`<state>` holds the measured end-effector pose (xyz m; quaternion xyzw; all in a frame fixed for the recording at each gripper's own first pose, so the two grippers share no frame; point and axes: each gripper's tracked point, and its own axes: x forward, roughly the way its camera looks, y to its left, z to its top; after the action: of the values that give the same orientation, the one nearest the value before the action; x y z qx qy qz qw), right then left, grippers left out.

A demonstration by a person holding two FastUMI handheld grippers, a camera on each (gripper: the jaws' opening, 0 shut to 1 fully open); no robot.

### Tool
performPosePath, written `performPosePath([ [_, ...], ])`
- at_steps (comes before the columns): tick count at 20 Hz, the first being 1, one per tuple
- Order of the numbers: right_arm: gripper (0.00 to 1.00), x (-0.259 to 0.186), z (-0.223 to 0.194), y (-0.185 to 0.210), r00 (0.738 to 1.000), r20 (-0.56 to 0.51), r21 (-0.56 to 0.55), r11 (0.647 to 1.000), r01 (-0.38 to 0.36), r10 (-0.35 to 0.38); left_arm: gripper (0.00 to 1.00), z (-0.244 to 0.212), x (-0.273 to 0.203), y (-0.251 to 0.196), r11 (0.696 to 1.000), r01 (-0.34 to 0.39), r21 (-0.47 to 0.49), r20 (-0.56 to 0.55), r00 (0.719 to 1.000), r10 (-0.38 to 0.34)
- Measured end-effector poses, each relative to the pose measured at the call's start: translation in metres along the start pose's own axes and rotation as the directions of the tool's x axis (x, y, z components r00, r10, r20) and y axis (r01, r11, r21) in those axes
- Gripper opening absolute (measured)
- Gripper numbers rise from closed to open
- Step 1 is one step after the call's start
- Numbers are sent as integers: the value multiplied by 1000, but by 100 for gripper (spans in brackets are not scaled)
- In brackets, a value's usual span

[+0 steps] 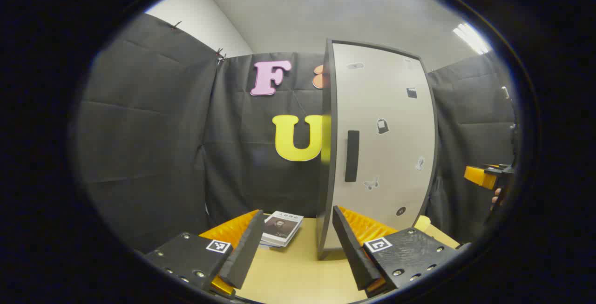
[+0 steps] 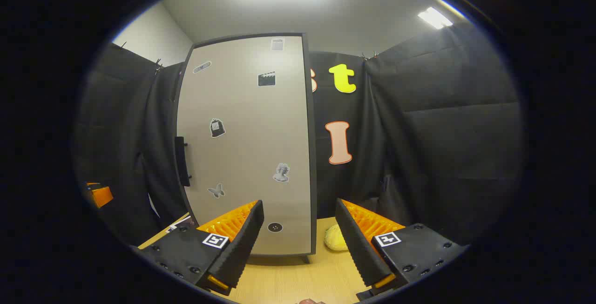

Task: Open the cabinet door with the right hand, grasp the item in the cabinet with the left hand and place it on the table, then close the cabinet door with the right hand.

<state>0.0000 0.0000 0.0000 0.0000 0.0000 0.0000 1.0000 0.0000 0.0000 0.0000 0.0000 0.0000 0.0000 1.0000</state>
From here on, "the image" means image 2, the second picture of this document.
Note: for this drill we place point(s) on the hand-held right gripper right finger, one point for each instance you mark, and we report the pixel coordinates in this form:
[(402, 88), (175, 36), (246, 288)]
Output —
[(358, 248)]

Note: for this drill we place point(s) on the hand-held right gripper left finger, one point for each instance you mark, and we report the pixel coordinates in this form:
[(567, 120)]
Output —
[(242, 248)]

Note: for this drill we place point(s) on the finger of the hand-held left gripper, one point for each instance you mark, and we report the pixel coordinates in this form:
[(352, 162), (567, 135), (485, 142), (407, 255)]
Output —
[(93, 184), (101, 196)]

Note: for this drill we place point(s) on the dark grey cabinet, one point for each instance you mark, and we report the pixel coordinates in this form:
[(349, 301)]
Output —
[(313, 155)]

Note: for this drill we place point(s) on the beige cabinet door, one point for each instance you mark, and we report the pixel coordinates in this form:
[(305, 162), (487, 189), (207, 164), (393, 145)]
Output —
[(242, 131)]

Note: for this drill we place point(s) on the yellow round sponge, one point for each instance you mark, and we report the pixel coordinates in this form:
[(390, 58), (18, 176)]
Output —
[(334, 241)]

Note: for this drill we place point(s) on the white portrait book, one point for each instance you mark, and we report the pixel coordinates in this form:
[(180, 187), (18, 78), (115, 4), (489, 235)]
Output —
[(179, 224)]

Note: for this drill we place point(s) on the black backdrop cloth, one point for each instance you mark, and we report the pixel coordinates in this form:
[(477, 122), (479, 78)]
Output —
[(442, 131)]

